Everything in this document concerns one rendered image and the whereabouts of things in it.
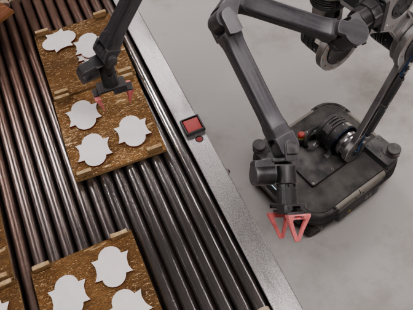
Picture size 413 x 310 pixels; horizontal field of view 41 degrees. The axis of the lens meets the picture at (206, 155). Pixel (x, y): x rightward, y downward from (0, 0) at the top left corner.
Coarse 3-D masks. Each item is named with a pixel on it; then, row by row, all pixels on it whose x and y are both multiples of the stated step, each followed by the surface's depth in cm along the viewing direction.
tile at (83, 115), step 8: (80, 104) 217; (88, 104) 217; (96, 104) 217; (72, 112) 215; (80, 112) 215; (88, 112) 215; (96, 112) 214; (72, 120) 213; (80, 120) 213; (88, 120) 212; (80, 128) 210; (88, 128) 210
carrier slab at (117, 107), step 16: (80, 96) 221; (112, 96) 220; (64, 112) 217; (112, 112) 215; (128, 112) 214; (144, 112) 214; (64, 128) 212; (96, 128) 211; (112, 128) 210; (80, 144) 207; (112, 144) 206; (144, 144) 205; (112, 160) 202; (128, 160) 201
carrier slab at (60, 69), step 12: (84, 24) 246; (96, 24) 245; (36, 36) 244; (72, 48) 238; (120, 48) 235; (48, 60) 234; (60, 60) 234; (72, 60) 233; (120, 60) 231; (48, 72) 230; (60, 72) 230; (72, 72) 229; (60, 84) 226; (72, 84) 225; (84, 84) 225
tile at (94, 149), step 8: (88, 136) 208; (96, 136) 207; (88, 144) 206; (96, 144) 205; (104, 144) 205; (80, 152) 204; (88, 152) 203; (96, 152) 203; (104, 152) 203; (80, 160) 202; (88, 160) 201; (96, 160) 201; (104, 160) 201
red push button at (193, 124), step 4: (188, 120) 211; (192, 120) 210; (196, 120) 210; (184, 124) 209; (188, 124) 209; (192, 124) 209; (196, 124) 209; (200, 124) 209; (188, 128) 208; (192, 128) 208; (196, 128) 208; (200, 128) 208; (188, 132) 207
